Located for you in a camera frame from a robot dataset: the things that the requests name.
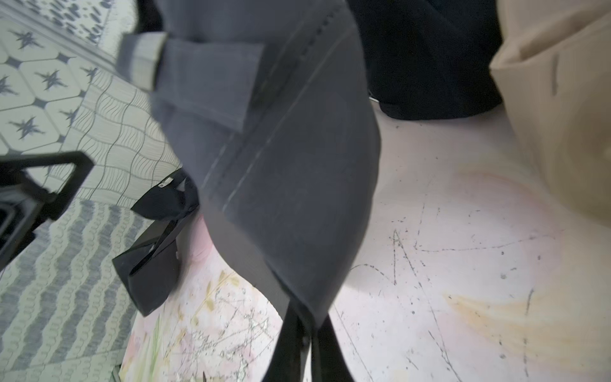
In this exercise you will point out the beige baseball cap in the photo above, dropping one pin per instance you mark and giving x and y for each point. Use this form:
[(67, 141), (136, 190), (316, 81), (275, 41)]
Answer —
[(553, 73)]

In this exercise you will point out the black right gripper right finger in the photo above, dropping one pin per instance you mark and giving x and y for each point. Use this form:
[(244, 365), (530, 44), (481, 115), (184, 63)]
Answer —
[(327, 362)]

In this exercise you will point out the navy baseball cap metal buckle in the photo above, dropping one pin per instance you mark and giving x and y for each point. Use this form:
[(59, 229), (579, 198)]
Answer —
[(150, 269)]

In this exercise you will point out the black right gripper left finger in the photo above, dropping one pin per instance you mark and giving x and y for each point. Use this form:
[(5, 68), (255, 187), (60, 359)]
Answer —
[(291, 351)]

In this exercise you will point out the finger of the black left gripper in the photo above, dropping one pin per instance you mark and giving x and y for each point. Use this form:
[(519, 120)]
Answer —
[(25, 204)]

